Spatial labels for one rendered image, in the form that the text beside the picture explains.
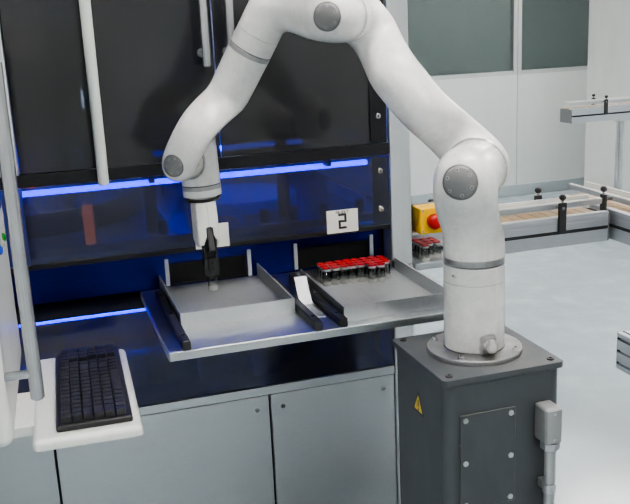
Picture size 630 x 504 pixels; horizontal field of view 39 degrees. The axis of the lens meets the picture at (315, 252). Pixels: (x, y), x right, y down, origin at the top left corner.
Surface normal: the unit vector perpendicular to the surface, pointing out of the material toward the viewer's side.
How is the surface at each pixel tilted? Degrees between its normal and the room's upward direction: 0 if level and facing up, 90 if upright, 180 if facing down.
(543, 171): 90
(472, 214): 128
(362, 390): 90
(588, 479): 0
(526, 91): 90
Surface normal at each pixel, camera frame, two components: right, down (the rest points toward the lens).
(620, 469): -0.04, -0.97
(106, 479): 0.30, 0.22
